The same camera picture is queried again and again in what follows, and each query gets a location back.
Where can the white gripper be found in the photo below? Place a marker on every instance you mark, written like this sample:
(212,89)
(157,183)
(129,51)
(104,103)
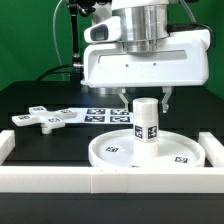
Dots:
(179,60)

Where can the white round table top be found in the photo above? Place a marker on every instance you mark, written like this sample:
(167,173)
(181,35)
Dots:
(120,149)

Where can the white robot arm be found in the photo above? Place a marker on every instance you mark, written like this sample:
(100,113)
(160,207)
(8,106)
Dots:
(136,47)

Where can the white marker sheet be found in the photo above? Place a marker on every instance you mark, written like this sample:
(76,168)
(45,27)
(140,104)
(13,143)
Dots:
(101,116)

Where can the white right fence bar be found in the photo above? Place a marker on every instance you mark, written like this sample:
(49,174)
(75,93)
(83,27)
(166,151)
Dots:
(214,150)

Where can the white fence bar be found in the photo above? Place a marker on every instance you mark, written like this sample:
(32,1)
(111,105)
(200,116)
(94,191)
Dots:
(7,143)
(22,179)
(214,150)

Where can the white cross-shaped table base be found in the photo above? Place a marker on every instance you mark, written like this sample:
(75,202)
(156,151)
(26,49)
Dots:
(48,120)

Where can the white left fence bar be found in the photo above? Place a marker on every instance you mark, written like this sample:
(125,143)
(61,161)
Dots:
(7,143)

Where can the white front fence bar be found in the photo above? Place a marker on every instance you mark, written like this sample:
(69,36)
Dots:
(22,179)

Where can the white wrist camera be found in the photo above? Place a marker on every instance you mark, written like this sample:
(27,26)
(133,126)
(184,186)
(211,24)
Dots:
(107,31)

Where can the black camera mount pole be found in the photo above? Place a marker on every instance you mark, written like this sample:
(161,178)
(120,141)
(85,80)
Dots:
(84,8)

